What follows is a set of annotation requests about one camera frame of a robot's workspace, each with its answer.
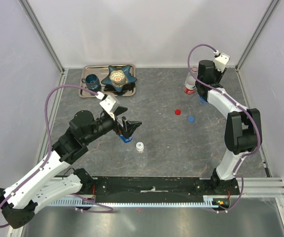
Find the blue star-shaped dish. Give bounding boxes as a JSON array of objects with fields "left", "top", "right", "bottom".
[{"left": 101, "top": 65, "right": 137, "bottom": 92}]

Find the clear small bottle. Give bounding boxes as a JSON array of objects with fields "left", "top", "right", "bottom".
[{"left": 134, "top": 144, "right": 148, "bottom": 168}]

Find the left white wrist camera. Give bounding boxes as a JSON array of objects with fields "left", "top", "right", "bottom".
[{"left": 100, "top": 95, "right": 120, "bottom": 120}]

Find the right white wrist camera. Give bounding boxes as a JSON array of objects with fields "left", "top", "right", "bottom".
[{"left": 213, "top": 50, "right": 230, "bottom": 73}]

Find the white QR bottle cap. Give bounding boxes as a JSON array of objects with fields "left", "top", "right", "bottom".
[{"left": 136, "top": 142, "right": 144, "bottom": 152}]

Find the red bottle cap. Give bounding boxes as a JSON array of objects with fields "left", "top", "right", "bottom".
[{"left": 175, "top": 109, "right": 181, "bottom": 115}]

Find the slotted cable duct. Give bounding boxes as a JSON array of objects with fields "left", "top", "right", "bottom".
[{"left": 48, "top": 196, "right": 218, "bottom": 208}]

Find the metal tray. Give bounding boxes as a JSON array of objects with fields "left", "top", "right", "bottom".
[{"left": 78, "top": 64, "right": 136, "bottom": 98}]

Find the small patterned bowl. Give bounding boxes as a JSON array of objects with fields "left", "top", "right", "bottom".
[{"left": 109, "top": 70, "right": 127, "bottom": 86}]

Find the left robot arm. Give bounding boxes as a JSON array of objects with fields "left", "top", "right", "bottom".
[{"left": 0, "top": 110, "right": 142, "bottom": 229}]

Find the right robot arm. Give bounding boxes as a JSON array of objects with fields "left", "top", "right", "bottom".
[{"left": 196, "top": 60, "right": 262, "bottom": 195}]

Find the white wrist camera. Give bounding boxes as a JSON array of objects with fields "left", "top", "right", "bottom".
[
  {"left": 213, "top": 50, "right": 230, "bottom": 73},
  {"left": 100, "top": 95, "right": 120, "bottom": 120}
]

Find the blue cap water bottle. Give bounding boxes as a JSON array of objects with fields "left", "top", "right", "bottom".
[{"left": 199, "top": 96, "right": 207, "bottom": 106}]

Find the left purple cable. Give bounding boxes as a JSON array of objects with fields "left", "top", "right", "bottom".
[{"left": 0, "top": 84, "right": 114, "bottom": 228}]

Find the blue label small bottle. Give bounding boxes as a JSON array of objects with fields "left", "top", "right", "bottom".
[{"left": 119, "top": 135, "right": 133, "bottom": 143}]

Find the blue bottle cap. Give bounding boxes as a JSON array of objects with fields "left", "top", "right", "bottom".
[{"left": 188, "top": 116, "right": 194, "bottom": 122}]

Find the red label water bottle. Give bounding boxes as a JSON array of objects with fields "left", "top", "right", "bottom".
[{"left": 184, "top": 66, "right": 198, "bottom": 95}]

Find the blue ceramic cup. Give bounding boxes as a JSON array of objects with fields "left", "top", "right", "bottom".
[{"left": 81, "top": 74, "right": 102, "bottom": 92}]

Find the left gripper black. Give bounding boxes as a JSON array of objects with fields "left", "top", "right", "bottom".
[{"left": 84, "top": 106, "right": 142, "bottom": 144}]

